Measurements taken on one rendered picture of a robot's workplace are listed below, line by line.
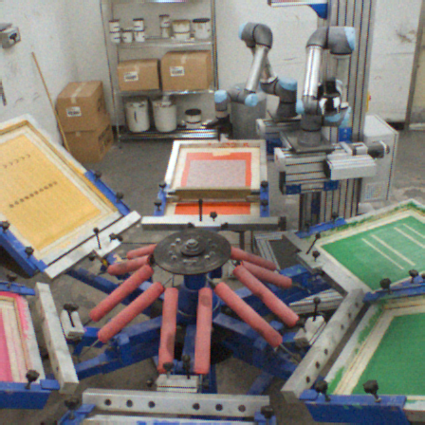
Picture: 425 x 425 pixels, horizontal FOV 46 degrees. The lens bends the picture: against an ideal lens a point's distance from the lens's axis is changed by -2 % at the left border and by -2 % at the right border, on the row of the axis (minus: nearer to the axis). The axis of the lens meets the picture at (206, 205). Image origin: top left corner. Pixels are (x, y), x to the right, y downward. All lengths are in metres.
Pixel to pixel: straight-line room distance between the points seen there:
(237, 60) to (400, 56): 1.91
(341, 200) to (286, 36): 3.22
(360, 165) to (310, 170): 0.28
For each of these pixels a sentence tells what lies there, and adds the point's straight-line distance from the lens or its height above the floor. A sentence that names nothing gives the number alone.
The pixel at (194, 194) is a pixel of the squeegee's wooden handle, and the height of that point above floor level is 1.09.
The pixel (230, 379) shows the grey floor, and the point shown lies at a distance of 3.20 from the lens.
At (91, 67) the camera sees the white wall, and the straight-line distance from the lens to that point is 6.62.
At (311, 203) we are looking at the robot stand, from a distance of 3.38.
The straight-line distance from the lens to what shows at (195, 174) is 3.04.
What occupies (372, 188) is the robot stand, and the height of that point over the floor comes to 0.87.
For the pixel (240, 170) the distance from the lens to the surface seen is 3.05.
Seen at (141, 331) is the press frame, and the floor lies 1.02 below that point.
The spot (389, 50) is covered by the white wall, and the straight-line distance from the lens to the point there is 6.45.
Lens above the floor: 2.41
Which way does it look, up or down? 30 degrees down
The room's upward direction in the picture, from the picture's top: 3 degrees counter-clockwise
